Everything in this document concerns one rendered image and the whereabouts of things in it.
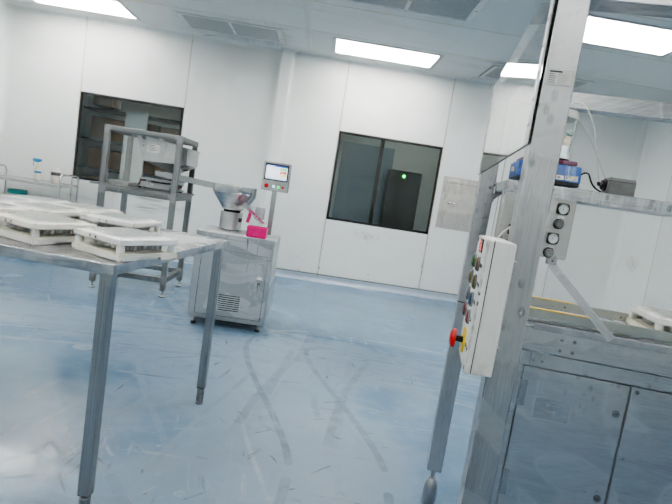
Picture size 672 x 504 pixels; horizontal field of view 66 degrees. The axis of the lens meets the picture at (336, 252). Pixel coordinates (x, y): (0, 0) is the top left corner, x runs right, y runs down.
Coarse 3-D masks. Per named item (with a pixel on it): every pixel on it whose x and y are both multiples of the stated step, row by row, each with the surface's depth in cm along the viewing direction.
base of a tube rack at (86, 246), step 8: (80, 248) 175; (88, 248) 173; (96, 248) 171; (104, 248) 172; (104, 256) 169; (112, 256) 167; (120, 256) 166; (128, 256) 168; (136, 256) 171; (144, 256) 174; (152, 256) 177; (160, 256) 180; (168, 256) 183; (176, 256) 186
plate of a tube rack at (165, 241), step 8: (80, 232) 175; (88, 232) 173; (96, 232) 173; (104, 240) 169; (112, 240) 167; (120, 240) 165; (128, 240) 167; (136, 240) 170; (144, 240) 173; (152, 240) 176; (160, 240) 179; (168, 240) 182; (176, 240) 185
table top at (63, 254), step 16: (0, 240) 172; (16, 240) 176; (192, 240) 245; (208, 240) 254; (224, 240) 264; (16, 256) 165; (32, 256) 164; (48, 256) 163; (64, 256) 163; (80, 256) 166; (96, 256) 170; (96, 272) 162; (112, 272) 161
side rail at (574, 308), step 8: (536, 304) 198; (544, 304) 198; (552, 304) 197; (560, 304) 197; (568, 304) 196; (576, 304) 196; (576, 312) 196; (584, 312) 195; (600, 312) 194; (608, 312) 194; (616, 312) 193; (624, 320) 193
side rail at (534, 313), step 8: (536, 312) 172; (544, 312) 172; (552, 312) 171; (552, 320) 172; (560, 320) 171; (568, 320) 171; (576, 320) 170; (584, 320) 170; (592, 328) 170; (608, 328) 169; (616, 328) 168; (624, 328) 168; (632, 328) 168; (640, 328) 167; (648, 328) 167; (640, 336) 167; (648, 336) 167; (656, 336) 166; (664, 336) 166
